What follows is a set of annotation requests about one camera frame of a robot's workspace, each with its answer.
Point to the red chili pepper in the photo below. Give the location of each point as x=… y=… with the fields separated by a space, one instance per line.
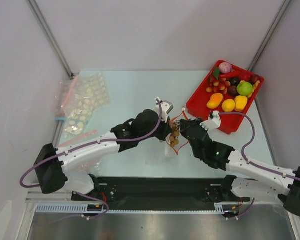
x=229 y=75

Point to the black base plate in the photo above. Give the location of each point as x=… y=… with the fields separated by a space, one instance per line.
x=164 y=194

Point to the yellow lemon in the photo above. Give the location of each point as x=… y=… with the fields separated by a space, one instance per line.
x=228 y=105

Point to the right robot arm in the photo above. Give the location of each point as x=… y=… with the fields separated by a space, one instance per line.
x=283 y=184

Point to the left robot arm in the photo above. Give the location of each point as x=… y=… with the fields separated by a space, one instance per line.
x=70 y=169

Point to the red plastic tray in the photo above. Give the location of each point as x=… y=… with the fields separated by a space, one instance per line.
x=197 y=104

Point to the dark plum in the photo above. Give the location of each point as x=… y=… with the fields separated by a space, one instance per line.
x=254 y=79

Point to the pink zipper empty bag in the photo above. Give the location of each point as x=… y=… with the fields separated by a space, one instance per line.
x=72 y=140

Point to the left aluminium frame post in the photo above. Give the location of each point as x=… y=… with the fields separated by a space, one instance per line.
x=47 y=31

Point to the right aluminium frame post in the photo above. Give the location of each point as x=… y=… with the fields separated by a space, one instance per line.
x=284 y=7

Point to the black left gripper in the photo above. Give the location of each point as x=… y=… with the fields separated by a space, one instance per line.
x=166 y=129

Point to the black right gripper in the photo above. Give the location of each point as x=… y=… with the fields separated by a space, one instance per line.
x=191 y=127

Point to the purple onion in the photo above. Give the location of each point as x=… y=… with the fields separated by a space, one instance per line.
x=225 y=68

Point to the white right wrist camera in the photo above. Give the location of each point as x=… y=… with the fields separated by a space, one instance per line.
x=213 y=122

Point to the clear zip bag orange zipper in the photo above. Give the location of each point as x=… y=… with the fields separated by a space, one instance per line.
x=161 y=151

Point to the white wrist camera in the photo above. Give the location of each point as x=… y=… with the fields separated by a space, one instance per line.
x=213 y=122
x=163 y=108

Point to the red lychee cluster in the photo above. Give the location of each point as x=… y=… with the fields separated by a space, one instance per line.
x=217 y=85

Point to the aluminium frame post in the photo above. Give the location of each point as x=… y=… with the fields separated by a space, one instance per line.
x=284 y=7
x=47 y=31

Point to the red apple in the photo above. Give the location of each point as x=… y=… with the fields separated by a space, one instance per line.
x=244 y=76

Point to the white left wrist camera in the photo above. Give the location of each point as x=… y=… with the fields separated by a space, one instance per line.
x=163 y=108

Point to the orange yellow mango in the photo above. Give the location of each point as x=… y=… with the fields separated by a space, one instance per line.
x=214 y=101

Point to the yellow bell pepper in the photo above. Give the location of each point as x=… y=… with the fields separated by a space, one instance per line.
x=240 y=103

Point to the green apple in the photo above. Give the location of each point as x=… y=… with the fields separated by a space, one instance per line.
x=244 y=89

